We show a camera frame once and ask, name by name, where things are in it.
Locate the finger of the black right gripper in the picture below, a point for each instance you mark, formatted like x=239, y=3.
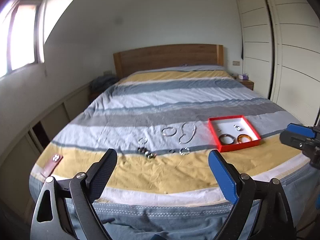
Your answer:
x=294, y=140

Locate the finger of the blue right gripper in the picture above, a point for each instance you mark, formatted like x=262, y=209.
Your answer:
x=300, y=129

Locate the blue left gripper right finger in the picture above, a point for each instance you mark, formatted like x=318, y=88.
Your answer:
x=273, y=219

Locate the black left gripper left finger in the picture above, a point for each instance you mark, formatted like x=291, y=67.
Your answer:
x=51, y=218

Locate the small silver hoop earring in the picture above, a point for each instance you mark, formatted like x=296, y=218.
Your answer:
x=142, y=141

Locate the red jewelry box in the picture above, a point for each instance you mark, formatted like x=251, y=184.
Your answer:
x=234, y=125

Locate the amber orange bangle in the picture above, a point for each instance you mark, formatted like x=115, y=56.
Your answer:
x=243, y=138

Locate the dark brown bangle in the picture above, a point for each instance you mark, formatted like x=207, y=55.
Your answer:
x=226, y=139

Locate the wooden nightstand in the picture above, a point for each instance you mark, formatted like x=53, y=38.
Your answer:
x=247, y=83

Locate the purple tissue box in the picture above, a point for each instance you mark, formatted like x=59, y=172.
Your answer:
x=243, y=77

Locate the white wardrobe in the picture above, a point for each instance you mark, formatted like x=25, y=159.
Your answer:
x=280, y=41

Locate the striped bed duvet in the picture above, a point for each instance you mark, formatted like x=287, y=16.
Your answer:
x=166, y=187

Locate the dark clothes pile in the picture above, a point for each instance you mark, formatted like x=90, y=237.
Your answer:
x=102, y=83

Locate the wooden headboard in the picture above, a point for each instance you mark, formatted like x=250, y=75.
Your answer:
x=164, y=56

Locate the window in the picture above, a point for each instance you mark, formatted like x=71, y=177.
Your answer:
x=22, y=38

